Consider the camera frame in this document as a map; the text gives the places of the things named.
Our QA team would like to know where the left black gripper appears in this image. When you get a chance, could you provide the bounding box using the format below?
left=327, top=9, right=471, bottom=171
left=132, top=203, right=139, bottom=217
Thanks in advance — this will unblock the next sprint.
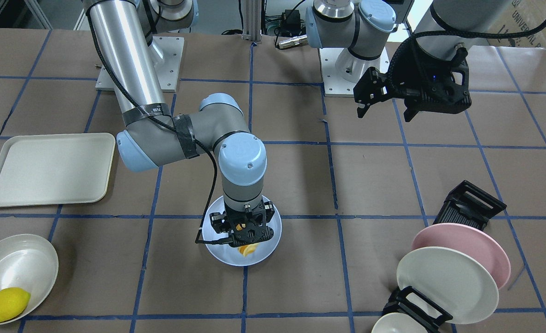
left=353, top=42, right=472, bottom=122

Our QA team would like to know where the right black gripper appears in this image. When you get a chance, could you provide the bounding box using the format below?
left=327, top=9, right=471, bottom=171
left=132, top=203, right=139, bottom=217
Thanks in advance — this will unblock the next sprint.
left=209, top=202, right=275, bottom=248

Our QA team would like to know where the striped bread roll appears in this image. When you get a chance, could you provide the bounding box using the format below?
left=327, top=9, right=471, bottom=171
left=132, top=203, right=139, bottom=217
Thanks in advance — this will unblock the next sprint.
left=236, top=225, right=259, bottom=257

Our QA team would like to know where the blue plate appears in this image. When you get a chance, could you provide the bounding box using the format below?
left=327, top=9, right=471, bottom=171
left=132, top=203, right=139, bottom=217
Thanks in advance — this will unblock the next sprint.
left=202, top=196, right=282, bottom=267

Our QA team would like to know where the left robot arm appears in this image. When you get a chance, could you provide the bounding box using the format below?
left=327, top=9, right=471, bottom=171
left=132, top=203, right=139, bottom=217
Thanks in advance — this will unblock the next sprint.
left=305, top=0, right=546, bottom=122

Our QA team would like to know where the pink plate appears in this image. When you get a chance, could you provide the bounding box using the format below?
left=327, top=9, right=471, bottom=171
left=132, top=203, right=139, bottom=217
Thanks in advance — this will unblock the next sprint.
left=411, top=223, right=511, bottom=289

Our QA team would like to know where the cream plate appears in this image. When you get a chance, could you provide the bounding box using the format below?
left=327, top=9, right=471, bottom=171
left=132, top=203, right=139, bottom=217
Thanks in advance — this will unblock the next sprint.
left=396, top=247, right=499, bottom=324

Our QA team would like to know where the black power adapter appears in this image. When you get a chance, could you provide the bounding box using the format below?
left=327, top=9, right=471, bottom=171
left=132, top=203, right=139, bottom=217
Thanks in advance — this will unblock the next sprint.
left=279, top=9, right=302, bottom=37

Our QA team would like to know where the black dish rack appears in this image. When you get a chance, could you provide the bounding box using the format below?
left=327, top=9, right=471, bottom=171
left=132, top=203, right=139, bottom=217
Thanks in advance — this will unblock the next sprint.
left=382, top=180, right=506, bottom=333

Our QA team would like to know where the cardboard box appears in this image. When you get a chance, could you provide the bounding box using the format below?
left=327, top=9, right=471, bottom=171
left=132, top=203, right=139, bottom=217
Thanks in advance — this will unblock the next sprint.
left=487, top=0, right=546, bottom=47

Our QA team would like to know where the cream bowl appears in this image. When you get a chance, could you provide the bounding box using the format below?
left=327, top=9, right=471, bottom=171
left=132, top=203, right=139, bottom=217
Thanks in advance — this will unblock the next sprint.
left=371, top=313, right=427, bottom=333

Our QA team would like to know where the white tray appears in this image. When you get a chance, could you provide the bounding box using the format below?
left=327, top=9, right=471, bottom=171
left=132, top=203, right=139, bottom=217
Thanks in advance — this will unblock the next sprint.
left=0, top=133, right=116, bottom=207

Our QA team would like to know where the white oval dish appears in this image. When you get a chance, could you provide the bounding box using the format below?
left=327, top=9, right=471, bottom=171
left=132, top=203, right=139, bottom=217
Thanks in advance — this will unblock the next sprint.
left=0, top=234, right=59, bottom=325

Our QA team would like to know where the yellow lemon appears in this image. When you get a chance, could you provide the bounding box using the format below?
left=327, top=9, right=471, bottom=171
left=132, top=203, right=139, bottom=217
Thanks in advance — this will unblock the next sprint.
left=0, top=287, right=31, bottom=323

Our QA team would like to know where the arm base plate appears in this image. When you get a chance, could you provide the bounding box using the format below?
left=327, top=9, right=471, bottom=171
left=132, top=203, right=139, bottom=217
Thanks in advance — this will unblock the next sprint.
left=114, top=36, right=185, bottom=93
left=319, top=48, right=389, bottom=98

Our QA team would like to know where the aluminium frame post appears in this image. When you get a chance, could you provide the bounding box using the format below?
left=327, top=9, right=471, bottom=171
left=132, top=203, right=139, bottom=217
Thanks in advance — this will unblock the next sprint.
left=241, top=0, right=264, bottom=44

